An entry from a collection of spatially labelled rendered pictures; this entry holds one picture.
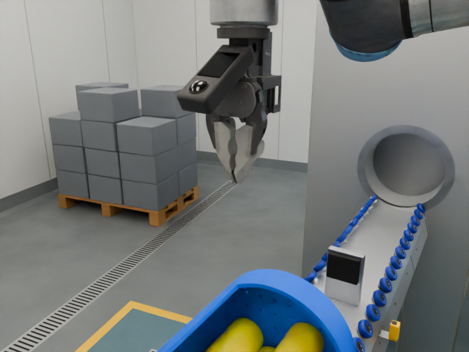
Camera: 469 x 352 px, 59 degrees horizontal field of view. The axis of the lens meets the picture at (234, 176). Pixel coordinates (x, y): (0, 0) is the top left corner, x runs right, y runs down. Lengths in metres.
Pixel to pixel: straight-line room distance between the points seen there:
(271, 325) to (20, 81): 4.15
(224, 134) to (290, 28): 4.61
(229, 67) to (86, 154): 3.69
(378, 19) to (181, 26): 5.22
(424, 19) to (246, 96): 0.23
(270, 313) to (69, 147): 3.60
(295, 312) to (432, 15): 0.54
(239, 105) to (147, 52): 5.49
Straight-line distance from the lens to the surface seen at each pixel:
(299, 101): 5.18
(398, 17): 0.56
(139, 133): 3.71
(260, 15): 0.55
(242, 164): 0.58
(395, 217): 1.89
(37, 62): 4.87
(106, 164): 4.04
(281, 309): 0.84
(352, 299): 1.27
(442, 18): 0.57
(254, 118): 0.55
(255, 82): 0.55
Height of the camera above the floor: 1.65
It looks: 18 degrees down
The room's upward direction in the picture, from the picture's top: straight up
